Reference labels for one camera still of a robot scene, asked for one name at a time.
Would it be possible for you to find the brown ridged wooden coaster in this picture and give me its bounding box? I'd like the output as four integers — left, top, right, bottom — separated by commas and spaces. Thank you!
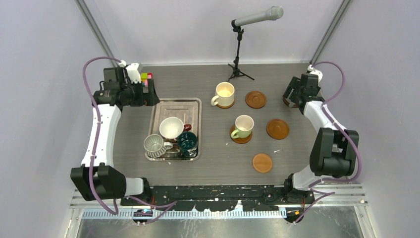
216, 102, 235, 109
245, 91, 267, 109
229, 124, 254, 144
266, 119, 290, 140
282, 97, 298, 108

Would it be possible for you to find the white bowl cup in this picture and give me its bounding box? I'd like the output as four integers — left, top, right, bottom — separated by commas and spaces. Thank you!
159, 117, 192, 142

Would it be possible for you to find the silver metal tray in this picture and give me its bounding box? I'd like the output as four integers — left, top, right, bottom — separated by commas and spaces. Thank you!
145, 98, 202, 161

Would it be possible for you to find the grey ribbed mug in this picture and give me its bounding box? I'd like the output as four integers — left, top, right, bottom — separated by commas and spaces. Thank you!
143, 134, 174, 158

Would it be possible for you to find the dark green patterned mug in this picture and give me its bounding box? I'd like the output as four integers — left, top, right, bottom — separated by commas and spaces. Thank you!
177, 131, 198, 159

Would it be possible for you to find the light green cup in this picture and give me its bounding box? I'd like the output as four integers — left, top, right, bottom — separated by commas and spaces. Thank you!
230, 115, 255, 139

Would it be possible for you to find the cream mug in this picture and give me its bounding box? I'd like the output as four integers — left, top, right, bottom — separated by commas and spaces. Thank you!
210, 82, 235, 106

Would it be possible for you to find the light wooden coaster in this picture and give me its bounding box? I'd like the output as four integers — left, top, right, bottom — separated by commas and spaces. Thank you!
252, 153, 273, 173

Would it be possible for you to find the silver microphone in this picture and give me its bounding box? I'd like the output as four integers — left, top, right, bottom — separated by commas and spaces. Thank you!
231, 6, 284, 27

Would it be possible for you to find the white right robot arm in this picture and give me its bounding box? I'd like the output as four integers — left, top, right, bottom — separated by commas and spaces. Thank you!
282, 72, 359, 204

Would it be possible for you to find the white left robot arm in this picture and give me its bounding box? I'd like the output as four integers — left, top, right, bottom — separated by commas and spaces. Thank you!
70, 63, 159, 205

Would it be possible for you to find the colourful block puzzle cube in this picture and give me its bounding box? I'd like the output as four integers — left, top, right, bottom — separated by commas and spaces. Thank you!
140, 72, 153, 87

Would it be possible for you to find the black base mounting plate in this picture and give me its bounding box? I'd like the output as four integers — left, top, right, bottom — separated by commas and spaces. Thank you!
121, 185, 315, 212

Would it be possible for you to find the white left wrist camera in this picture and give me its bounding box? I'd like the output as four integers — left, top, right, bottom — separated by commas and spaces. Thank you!
118, 60, 142, 84

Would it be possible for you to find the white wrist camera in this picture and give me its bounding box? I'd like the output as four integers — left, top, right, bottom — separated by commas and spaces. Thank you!
307, 64, 323, 82
118, 60, 142, 84

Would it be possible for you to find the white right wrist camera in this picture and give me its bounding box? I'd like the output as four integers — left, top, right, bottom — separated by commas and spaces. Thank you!
307, 64, 323, 82

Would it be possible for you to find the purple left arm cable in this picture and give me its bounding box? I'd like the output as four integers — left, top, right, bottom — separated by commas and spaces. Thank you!
82, 57, 178, 225

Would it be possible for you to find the aluminium front rail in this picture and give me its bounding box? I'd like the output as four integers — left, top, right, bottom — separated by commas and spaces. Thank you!
70, 187, 368, 223

